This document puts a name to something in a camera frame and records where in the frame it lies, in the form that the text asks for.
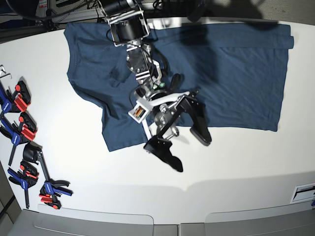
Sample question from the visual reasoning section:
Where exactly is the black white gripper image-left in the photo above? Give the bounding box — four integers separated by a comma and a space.
134, 89, 212, 173

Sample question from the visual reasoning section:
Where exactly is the blue red bar clamp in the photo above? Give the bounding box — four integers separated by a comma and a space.
0, 112, 37, 166
7, 160, 39, 209
0, 80, 31, 118
38, 151, 73, 209

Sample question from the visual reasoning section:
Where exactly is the white slotted label plate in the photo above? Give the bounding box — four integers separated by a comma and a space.
290, 183, 315, 204

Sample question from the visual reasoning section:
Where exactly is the grey right chair back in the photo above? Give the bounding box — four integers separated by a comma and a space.
179, 202, 315, 236

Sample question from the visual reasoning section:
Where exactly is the grey left chair back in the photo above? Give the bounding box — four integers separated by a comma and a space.
8, 210, 178, 236

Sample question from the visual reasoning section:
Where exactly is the grey chair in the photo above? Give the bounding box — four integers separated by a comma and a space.
179, 202, 315, 236
8, 210, 178, 236

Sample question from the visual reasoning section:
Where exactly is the aluminium rail with cables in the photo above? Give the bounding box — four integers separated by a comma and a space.
51, 0, 189, 30

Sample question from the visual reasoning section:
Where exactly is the dark blue T-shirt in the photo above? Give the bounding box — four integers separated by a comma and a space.
64, 23, 294, 151

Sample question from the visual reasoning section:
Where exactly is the bottom blue red bar clamp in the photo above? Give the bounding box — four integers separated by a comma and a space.
38, 151, 73, 209

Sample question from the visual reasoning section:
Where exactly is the top blue red bar clamp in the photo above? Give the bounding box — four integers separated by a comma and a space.
0, 80, 31, 118

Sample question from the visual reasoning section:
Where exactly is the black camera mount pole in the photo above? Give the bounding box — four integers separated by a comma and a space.
188, 0, 209, 22

